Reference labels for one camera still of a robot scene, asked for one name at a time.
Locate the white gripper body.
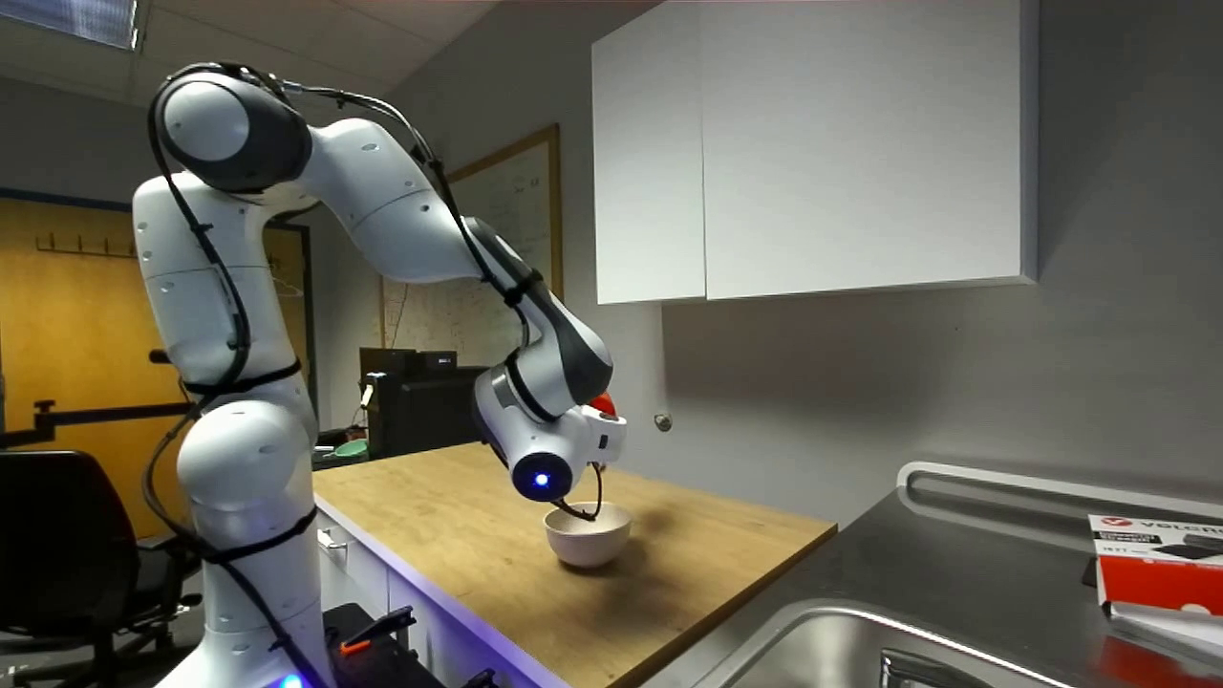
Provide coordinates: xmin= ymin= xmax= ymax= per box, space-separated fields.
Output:
xmin=559 ymin=400 xmax=631 ymax=474

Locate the white ceramic bowl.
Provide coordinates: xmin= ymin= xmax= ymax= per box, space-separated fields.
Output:
xmin=544 ymin=502 xmax=634 ymax=574

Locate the black equipment box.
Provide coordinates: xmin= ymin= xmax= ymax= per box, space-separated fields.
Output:
xmin=357 ymin=343 xmax=493 ymax=461

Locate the wood framed whiteboard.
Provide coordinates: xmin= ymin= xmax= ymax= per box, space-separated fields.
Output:
xmin=442 ymin=117 xmax=571 ymax=311

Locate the black device with red part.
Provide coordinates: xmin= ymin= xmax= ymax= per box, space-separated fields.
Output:
xmin=320 ymin=600 xmax=432 ymax=688

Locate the stainless steel sink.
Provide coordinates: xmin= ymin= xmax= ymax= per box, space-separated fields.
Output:
xmin=710 ymin=597 xmax=1125 ymax=688

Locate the orange wooden door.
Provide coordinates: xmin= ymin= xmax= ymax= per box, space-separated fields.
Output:
xmin=0 ymin=188 xmax=317 ymax=546

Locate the black office chair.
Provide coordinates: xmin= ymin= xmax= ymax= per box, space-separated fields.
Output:
xmin=0 ymin=442 xmax=182 ymax=664

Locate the red and white cardboard box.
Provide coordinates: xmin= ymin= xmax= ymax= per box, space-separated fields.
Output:
xmin=1084 ymin=510 xmax=1223 ymax=631

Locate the ceiling light panel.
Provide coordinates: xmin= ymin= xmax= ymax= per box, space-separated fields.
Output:
xmin=0 ymin=0 xmax=144 ymax=53

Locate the white wall cabinet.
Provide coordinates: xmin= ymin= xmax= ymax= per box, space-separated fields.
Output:
xmin=590 ymin=0 xmax=1043 ymax=311

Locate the steel counter rail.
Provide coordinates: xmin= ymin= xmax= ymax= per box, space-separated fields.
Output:
xmin=893 ymin=457 xmax=1223 ymax=555

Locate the wall coat hook rail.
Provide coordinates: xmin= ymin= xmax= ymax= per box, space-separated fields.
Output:
xmin=32 ymin=227 xmax=144 ymax=259

